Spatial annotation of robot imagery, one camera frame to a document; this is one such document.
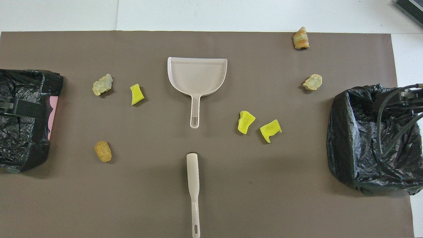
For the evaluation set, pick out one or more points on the brown paper table mat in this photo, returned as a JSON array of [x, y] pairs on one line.
[[132, 198]]

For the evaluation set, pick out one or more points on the notched yellow sponge scrap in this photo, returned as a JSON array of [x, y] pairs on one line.
[[270, 130]]

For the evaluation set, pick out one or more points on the pale green-yellow sponge scrap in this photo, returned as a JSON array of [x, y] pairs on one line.
[[102, 84]]

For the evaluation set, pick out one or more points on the plain bright yellow sponge scrap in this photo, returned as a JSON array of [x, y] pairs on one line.
[[136, 95]]

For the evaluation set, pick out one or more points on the beige plastic dustpan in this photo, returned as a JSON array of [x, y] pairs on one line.
[[196, 76]]

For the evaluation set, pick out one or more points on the dark ribbed device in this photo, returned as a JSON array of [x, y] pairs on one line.
[[413, 10]]

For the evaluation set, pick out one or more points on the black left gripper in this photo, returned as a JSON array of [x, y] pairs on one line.
[[26, 108]]

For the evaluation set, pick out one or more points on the beige hand brush black bristles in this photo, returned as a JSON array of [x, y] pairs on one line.
[[192, 172]]

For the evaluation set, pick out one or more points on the orange striped sponge scrap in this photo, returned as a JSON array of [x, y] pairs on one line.
[[301, 38]]

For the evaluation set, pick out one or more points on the pale beige sponge scrap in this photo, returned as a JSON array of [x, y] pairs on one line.
[[312, 82]]

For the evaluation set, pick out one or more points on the black bag-lined pink bin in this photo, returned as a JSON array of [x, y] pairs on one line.
[[19, 145]]

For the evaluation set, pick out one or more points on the dimpled yellow sponge scrap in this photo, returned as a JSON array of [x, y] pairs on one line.
[[246, 122]]

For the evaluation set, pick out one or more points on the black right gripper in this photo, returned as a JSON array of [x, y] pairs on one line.
[[412, 98]]

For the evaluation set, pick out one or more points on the brown oval sponge scrap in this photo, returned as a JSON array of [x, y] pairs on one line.
[[102, 151]]

